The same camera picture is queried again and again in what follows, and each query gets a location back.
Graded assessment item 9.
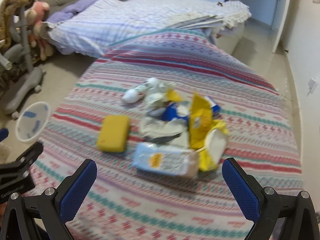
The grey desk chair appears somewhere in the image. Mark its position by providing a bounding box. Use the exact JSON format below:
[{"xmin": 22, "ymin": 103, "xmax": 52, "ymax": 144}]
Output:
[{"xmin": 1, "ymin": 5, "xmax": 46, "ymax": 119}]

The white trash bin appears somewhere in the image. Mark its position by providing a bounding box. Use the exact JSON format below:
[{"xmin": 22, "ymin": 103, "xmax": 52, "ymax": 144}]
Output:
[{"xmin": 15, "ymin": 101, "xmax": 51, "ymax": 144}]

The yellow sponge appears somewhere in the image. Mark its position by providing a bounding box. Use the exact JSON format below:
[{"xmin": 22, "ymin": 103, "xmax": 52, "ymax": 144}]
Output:
[{"xmin": 97, "ymin": 115, "xmax": 130, "ymax": 153}]

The blue white crumpled packet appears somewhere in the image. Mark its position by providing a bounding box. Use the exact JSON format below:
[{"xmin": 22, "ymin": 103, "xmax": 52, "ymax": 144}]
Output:
[{"xmin": 160, "ymin": 102, "xmax": 189, "ymax": 125}]

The crushed yellow paper cup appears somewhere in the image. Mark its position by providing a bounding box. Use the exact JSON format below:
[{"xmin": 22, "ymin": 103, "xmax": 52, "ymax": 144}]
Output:
[{"xmin": 197, "ymin": 120, "xmax": 229, "ymax": 172}]

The patterned striped blanket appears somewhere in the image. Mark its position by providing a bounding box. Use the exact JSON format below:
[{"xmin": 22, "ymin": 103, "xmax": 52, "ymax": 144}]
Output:
[{"xmin": 29, "ymin": 29, "xmax": 303, "ymax": 239}]

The white door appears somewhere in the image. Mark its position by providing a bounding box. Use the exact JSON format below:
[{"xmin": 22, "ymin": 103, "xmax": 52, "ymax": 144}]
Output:
[{"xmin": 271, "ymin": 0, "xmax": 291, "ymax": 54}]

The folded white cloth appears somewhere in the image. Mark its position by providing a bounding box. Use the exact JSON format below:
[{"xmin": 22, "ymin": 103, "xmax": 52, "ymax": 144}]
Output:
[{"xmin": 164, "ymin": 12, "xmax": 223, "ymax": 29}]

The plastic tissue pack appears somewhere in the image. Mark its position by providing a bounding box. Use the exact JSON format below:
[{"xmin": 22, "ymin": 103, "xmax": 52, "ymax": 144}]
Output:
[{"xmin": 132, "ymin": 142, "xmax": 199, "ymax": 179}]

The pink plush toy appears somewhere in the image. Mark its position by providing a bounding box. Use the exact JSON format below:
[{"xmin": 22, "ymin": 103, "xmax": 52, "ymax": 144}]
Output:
[{"xmin": 25, "ymin": 1, "xmax": 54, "ymax": 61}]

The blue white carton box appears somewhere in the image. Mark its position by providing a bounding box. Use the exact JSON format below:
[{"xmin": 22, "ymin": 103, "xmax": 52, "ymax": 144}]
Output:
[{"xmin": 204, "ymin": 96, "xmax": 221, "ymax": 118}]

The yellow snack wrapper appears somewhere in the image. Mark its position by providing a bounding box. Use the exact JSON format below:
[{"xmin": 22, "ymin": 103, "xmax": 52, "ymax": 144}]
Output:
[{"xmin": 189, "ymin": 93, "xmax": 213, "ymax": 150}]

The crumpled white paper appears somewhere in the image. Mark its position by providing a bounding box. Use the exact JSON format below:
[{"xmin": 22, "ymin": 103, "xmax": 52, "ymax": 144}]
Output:
[{"xmin": 139, "ymin": 80, "xmax": 189, "ymax": 148}]

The wall charger plug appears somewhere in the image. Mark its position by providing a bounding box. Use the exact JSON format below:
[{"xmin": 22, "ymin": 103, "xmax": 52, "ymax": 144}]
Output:
[{"xmin": 307, "ymin": 78, "xmax": 318, "ymax": 95}]

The white bottle green label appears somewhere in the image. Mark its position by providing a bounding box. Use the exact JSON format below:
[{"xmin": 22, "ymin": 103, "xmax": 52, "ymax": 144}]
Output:
[{"xmin": 122, "ymin": 77, "xmax": 159, "ymax": 103}]

